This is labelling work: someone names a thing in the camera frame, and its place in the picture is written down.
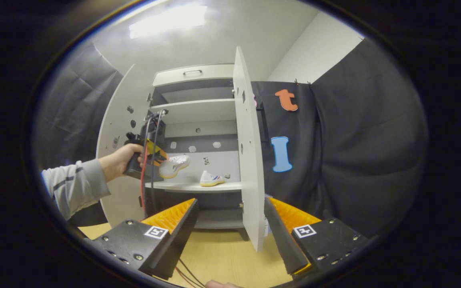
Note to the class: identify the white shoe cabinet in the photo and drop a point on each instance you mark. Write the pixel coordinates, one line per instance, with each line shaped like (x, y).
(198, 110)

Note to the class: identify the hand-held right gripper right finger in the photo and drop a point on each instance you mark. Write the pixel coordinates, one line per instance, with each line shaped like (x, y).
(282, 240)

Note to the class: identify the ceiling light panel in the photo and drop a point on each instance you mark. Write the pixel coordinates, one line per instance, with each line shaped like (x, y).
(168, 20)

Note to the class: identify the white canvas shoe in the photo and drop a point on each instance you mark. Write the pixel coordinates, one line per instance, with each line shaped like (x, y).
(211, 180)
(176, 164)

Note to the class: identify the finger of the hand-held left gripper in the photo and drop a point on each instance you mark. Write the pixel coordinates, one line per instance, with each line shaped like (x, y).
(156, 152)

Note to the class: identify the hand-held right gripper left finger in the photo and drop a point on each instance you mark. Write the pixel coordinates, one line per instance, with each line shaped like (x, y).
(180, 240)

